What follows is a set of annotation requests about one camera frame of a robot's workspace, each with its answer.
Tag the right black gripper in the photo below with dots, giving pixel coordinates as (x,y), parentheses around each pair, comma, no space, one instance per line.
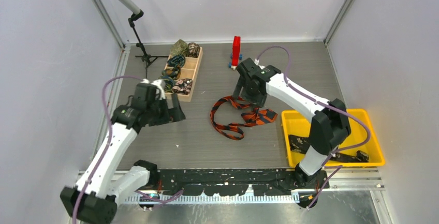
(259,101)

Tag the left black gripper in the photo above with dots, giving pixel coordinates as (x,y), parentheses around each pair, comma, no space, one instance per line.
(177,114)

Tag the orange navy striped tie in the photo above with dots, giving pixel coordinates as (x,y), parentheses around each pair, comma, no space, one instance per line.
(244,115)

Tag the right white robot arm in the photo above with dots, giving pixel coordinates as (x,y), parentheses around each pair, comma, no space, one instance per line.
(329,126)

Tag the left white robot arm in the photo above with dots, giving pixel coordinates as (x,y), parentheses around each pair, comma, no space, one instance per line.
(95,197)

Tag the black pink floral rolled tie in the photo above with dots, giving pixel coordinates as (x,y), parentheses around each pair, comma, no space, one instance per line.
(182,86)

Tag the navy yellow rolled tie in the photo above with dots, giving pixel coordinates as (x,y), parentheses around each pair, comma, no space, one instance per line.
(169,83)

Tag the red toy block car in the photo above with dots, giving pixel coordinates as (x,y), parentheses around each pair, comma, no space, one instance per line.
(235,55)

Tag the dark green rolled tie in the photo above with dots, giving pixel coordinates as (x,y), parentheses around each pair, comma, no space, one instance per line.
(172,72)

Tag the wooden compartment tray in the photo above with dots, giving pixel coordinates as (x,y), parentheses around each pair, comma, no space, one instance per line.
(189,70)

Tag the teal navy rolled tie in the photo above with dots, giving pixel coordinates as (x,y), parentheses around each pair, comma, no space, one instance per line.
(177,61)

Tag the black microphone stand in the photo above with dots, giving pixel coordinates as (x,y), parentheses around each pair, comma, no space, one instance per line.
(147,58)

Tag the olive green rolled tie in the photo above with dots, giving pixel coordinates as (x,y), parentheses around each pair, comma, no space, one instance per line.
(180,47)

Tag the brown floral rolled tie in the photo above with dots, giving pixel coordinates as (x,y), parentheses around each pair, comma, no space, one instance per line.
(193,50)

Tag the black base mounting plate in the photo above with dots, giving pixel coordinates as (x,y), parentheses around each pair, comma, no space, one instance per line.
(233,182)

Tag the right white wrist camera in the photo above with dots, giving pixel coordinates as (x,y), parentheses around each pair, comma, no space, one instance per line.
(257,62)

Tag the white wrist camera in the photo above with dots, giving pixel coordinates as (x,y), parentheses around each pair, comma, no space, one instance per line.
(157,86)
(257,62)

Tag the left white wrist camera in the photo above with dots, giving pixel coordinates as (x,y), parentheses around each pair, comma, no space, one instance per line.
(157,86)

